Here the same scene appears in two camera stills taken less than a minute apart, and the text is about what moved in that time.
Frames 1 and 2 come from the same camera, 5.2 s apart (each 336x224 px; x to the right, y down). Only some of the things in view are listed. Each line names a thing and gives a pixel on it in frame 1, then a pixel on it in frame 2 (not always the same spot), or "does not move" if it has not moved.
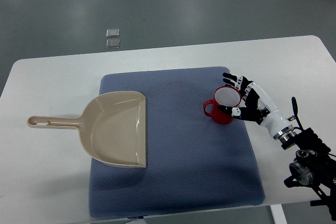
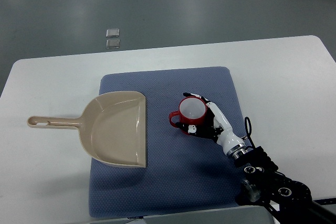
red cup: x=227 y=96 to x=192 y=111
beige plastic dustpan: x=113 y=126 does not move
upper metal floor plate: x=113 y=32 does not move
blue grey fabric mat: x=192 y=161 does not move
